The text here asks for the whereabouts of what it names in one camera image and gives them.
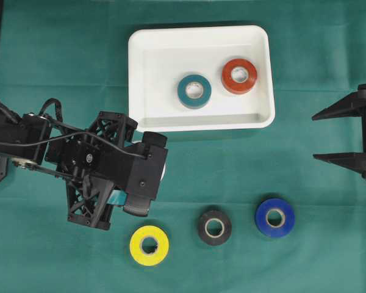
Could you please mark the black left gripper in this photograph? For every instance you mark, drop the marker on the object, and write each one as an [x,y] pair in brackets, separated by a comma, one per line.
[79,159]

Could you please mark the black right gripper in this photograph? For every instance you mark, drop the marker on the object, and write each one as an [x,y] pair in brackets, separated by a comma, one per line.
[352,105]

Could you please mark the green tape roll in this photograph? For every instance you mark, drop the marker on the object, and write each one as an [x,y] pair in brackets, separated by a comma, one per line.
[194,91]

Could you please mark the red tape roll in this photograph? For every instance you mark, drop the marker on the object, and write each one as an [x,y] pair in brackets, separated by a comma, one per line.
[238,76]

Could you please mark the white tape roll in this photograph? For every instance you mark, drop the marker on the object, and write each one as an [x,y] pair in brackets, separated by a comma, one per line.
[163,171]

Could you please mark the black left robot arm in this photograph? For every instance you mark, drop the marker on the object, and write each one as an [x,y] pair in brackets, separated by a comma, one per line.
[43,142]

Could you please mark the yellow tape roll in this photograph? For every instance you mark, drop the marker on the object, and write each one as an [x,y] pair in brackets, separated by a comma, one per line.
[149,245]

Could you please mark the black tape roll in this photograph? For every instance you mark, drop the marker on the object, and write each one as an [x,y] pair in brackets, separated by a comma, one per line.
[214,227]

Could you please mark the blue tape roll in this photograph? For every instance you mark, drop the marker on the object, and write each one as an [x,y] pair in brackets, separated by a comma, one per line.
[275,218]

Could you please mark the white plastic case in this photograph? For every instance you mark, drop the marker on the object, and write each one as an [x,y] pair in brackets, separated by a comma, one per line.
[159,58]

